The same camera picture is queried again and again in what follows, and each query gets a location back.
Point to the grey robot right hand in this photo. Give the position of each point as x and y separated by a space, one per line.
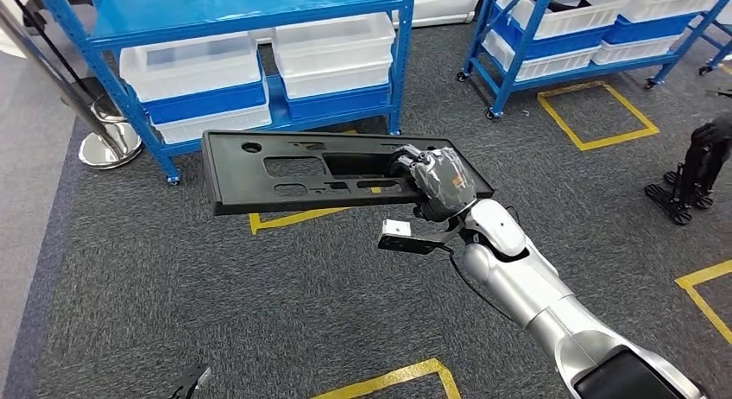
446 179

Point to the black plastic panel part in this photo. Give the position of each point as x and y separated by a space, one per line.
234 179

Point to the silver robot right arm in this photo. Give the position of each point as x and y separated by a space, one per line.
532 293

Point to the blue metal shelf rack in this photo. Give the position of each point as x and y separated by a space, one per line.
171 7
523 50

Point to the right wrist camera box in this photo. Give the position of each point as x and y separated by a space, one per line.
400 242

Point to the chrome stanchion post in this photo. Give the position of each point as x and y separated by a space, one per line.
111 142

